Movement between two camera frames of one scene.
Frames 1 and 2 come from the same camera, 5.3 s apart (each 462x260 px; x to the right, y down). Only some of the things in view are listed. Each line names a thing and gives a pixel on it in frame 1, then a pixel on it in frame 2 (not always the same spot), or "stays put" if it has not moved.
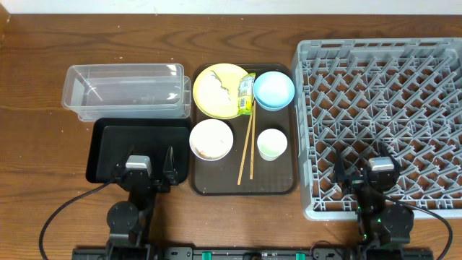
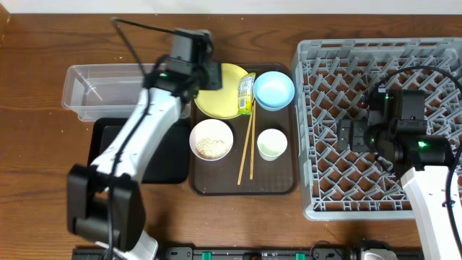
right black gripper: [340, 173] → [359, 126]
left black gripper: [143, 179] → [214, 76]
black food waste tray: [210, 147] stays put
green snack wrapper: [245, 94] stays put
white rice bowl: [211, 139] stays put
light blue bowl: [273, 90] stays put
